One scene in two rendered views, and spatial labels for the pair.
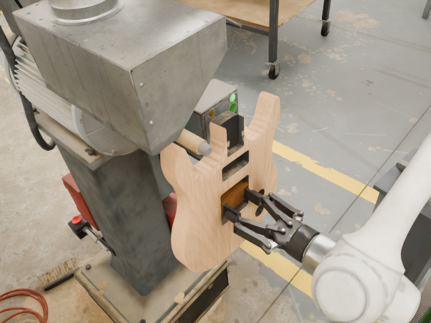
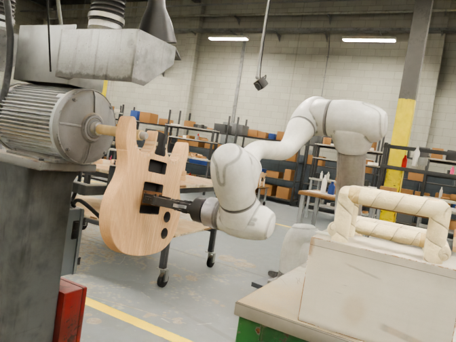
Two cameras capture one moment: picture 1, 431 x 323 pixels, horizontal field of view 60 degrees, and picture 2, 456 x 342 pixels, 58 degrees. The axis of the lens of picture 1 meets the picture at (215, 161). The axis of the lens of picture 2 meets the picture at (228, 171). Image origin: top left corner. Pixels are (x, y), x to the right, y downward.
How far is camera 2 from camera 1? 92 cm
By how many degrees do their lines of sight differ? 45
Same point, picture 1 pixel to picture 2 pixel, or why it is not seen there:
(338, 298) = (226, 151)
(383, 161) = not seen: outside the picture
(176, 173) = (127, 129)
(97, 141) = (62, 132)
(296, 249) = (197, 204)
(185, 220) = (119, 180)
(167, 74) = (149, 47)
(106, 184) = (30, 209)
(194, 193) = (131, 157)
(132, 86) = (136, 36)
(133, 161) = (57, 203)
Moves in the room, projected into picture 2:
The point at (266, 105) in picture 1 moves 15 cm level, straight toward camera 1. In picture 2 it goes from (180, 146) to (180, 147)
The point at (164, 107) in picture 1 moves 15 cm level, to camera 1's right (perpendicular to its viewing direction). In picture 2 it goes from (144, 61) to (196, 72)
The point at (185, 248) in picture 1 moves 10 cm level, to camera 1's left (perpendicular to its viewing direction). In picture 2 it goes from (114, 201) to (77, 198)
